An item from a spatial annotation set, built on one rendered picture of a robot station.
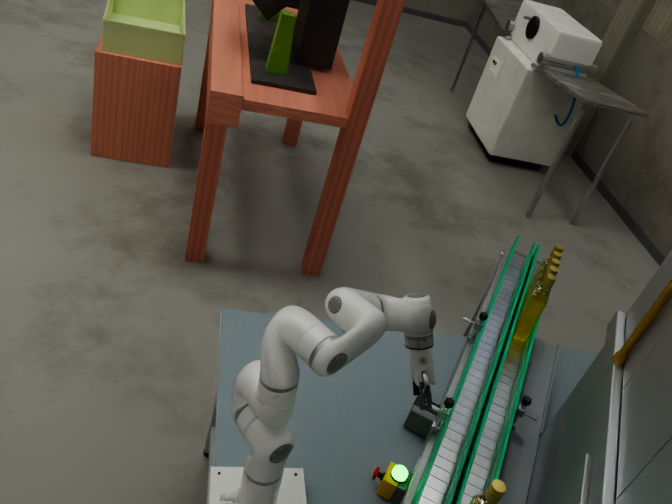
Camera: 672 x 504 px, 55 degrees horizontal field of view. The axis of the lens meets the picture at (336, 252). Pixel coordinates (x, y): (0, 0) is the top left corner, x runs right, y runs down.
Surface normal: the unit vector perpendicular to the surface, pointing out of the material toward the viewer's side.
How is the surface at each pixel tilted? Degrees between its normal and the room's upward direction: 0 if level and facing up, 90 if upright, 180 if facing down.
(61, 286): 0
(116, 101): 90
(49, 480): 0
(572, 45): 90
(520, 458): 0
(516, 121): 90
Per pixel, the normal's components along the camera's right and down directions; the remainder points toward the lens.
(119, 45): 0.18, 0.62
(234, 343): 0.26, -0.78
